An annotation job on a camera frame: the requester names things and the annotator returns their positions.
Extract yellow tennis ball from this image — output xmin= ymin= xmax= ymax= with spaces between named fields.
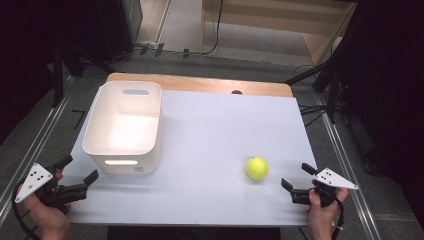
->
xmin=245 ymin=156 xmax=269 ymax=181

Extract black curtain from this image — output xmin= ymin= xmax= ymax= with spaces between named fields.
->
xmin=336 ymin=0 xmax=424 ymax=231
xmin=0 ymin=0 xmax=101 ymax=144

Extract white plastic bin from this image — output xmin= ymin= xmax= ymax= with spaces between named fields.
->
xmin=82 ymin=80 xmax=164 ymax=176

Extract white table mat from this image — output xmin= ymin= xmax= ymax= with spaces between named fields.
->
xmin=67 ymin=89 xmax=318 ymax=228

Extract hanging black cable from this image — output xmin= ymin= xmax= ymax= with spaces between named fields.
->
xmin=199 ymin=0 xmax=225 ymax=56

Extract metal floor rail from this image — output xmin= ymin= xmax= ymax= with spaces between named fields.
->
xmin=0 ymin=76 xmax=79 ymax=228
xmin=314 ymin=93 xmax=386 ymax=240

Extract dark cabinet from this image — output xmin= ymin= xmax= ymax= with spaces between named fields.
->
xmin=94 ymin=0 xmax=144 ymax=64

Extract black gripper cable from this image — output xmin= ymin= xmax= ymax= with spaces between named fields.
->
xmin=331 ymin=198 xmax=345 ymax=240
xmin=11 ymin=186 xmax=40 ymax=240

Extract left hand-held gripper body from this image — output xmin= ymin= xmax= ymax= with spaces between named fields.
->
xmin=14 ymin=162 xmax=89 ymax=208

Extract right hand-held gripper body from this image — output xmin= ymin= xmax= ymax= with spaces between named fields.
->
xmin=291 ymin=167 xmax=359 ymax=208

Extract wooden table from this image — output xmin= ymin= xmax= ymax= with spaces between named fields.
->
xmin=106 ymin=72 xmax=294 ymax=99

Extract light wooden shelf unit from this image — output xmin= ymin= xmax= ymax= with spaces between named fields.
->
xmin=199 ymin=0 xmax=358 ymax=68

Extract black tripod stand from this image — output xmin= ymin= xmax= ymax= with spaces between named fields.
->
xmin=284 ymin=49 xmax=354 ymax=125

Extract person's left hand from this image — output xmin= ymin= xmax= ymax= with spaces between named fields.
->
xmin=23 ymin=193 xmax=72 ymax=240

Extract person's right hand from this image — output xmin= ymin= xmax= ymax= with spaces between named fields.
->
xmin=307 ymin=188 xmax=350 ymax=240

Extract black metal stand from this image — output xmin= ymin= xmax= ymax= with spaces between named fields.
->
xmin=49 ymin=41 xmax=118 ymax=109

